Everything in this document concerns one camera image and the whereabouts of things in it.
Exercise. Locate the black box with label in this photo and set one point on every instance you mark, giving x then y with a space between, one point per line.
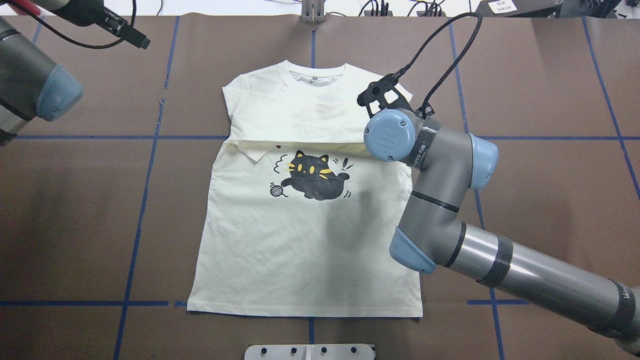
518 8

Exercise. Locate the cream long-sleeve cat T-shirt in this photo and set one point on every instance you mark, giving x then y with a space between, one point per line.
299 215

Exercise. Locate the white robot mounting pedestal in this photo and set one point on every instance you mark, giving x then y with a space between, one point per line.
334 351

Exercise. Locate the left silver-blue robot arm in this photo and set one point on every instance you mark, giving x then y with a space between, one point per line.
31 83

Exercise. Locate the red cylinder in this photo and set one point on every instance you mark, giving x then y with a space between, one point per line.
23 7

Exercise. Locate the aluminium frame post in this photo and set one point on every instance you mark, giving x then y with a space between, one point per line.
313 11

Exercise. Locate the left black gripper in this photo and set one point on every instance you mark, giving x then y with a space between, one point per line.
96 15

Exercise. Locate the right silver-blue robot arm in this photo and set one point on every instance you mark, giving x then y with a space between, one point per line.
429 234

